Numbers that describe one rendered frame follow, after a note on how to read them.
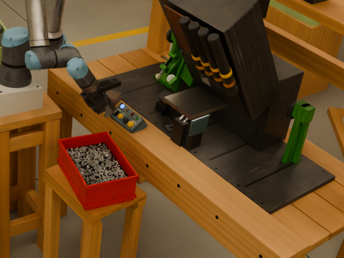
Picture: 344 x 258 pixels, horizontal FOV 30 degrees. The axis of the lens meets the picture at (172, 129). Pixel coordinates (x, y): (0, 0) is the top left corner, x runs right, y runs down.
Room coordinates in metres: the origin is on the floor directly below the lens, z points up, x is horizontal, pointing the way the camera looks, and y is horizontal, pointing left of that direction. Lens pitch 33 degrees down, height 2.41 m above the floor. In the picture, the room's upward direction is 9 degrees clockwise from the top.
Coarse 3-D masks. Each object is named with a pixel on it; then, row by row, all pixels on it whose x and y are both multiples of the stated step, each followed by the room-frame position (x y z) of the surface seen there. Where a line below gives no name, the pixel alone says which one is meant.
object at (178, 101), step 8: (192, 88) 2.28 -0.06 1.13; (200, 88) 2.29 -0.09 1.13; (168, 96) 2.19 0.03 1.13; (176, 96) 2.19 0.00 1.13; (184, 96) 2.21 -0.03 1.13; (192, 96) 2.22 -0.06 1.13; (200, 96) 2.23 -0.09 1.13; (208, 96) 2.24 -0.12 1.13; (216, 96) 2.25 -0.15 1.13; (176, 104) 2.13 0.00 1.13; (184, 104) 2.14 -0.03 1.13; (192, 104) 2.15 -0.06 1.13; (200, 104) 2.16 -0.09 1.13; (208, 104) 2.17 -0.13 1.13; (216, 104) 2.18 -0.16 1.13; (224, 104) 2.20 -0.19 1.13; (184, 112) 2.09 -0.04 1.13; (192, 112) 2.10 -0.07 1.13; (200, 112) 2.11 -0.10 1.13; (208, 112) 2.13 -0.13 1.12
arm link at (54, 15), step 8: (48, 0) 2.42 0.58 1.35; (56, 0) 2.42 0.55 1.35; (64, 0) 2.45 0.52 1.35; (48, 8) 2.43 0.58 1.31; (56, 8) 2.43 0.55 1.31; (48, 16) 2.43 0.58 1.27; (56, 16) 2.44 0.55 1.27; (48, 24) 2.43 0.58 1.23; (56, 24) 2.45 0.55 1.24; (48, 32) 2.44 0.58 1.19; (56, 32) 2.46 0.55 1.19; (56, 40) 2.45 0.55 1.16; (64, 40) 2.49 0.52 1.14; (56, 48) 2.46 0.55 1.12
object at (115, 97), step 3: (111, 90) 2.50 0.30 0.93; (105, 93) 2.46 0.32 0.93; (108, 93) 2.47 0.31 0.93; (111, 93) 2.47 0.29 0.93; (114, 93) 2.48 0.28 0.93; (117, 93) 2.48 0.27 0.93; (120, 93) 2.49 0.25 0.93; (111, 96) 2.45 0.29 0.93; (114, 96) 2.45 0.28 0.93; (117, 96) 2.45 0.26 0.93; (120, 96) 2.48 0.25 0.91; (111, 99) 2.43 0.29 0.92; (114, 99) 2.43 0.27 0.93; (117, 99) 2.44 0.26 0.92; (120, 99) 2.47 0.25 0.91; (114, 102) 2.42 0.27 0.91; (117, 102) 2.44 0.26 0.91
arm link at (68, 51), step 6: (60, 48) 2.28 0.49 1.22; (66, 48) 2.26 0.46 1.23; (72, 48) 2.27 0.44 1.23; (60, 54) 2.21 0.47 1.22; (66, 54) 2.22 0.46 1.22; (72, 54) 2.23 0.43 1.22; (78, 54) 2.24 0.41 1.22; (60, 60) 2.20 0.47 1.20; (66, 60) 2.21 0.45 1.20; (60, 66) 2.20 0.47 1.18; (66, 66) 2.20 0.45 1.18
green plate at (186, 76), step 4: (180, 64) 2.38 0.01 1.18; (184, 64) 2.38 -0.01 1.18; (180, 68) 2.38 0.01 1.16; (184, 68) 2.38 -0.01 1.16; (180, 72) 2.38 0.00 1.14; (184, 72) 2.37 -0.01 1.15; (188, 72) 2.36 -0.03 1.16; (176, 76) 2.39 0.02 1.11; (180, 76) 2.39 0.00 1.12; (184, 76) 2.37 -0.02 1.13; (188, 76) 2.36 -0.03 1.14; (180, 80) 2.41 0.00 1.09; (184, 80) 2.37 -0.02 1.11; (188, 80) 2.35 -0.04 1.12; (192, 80) 2.34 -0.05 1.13; (188, 84) 2.35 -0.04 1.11; (192, 84) 2.35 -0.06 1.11; (196, 84) 2.37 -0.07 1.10
